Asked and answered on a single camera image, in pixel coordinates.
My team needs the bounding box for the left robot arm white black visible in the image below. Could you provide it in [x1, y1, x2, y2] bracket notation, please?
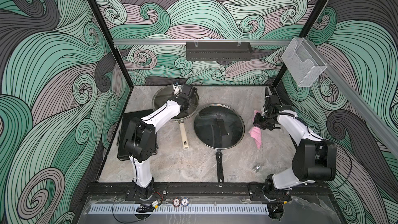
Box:
[119, 85, 200, 199]

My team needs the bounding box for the small glass pot lid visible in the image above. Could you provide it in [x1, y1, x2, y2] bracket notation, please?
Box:
[152, 85, 200, 121]

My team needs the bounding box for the brown pan beige handle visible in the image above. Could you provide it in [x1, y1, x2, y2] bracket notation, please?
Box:
[152, 99, 199, 150]

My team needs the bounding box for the aluminium side rail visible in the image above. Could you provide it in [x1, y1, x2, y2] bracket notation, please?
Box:
[308, 41, 398, 155]

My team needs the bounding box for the pink fluffy cloth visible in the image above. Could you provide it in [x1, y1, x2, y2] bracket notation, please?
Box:
[249, 126, 262, 149]

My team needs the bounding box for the aluminium wall rail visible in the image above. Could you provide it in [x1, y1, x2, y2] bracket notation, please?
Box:
[113, 38, 291, 46]

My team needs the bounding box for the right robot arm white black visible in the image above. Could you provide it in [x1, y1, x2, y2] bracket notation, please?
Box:
[254, 95, 337, 193]

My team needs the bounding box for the large glass pot lid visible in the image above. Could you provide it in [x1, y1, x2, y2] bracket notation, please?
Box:
[193, 104, 245, 150]

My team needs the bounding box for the black wall shelf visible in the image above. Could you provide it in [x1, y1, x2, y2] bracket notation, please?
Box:
[186, 42, 253, 62]

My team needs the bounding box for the black flat case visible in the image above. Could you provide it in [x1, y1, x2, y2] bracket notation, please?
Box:
[117, 109, 154, 161]

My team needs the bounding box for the white slotted cable duct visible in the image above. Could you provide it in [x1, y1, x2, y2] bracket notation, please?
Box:
[88, 204, 269, 215]

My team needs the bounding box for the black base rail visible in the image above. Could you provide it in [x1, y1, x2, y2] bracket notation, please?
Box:
[84, 182, 331, 202]

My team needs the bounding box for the small metal knob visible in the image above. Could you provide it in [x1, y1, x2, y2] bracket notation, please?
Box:
[252, 164, 261, 173]

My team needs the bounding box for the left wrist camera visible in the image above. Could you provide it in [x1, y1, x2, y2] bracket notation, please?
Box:
[172, 82, 195, 99]

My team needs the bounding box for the clear mesh wall bin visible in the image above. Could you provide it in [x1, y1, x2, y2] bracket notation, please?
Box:
[282, 37, 327, 88]

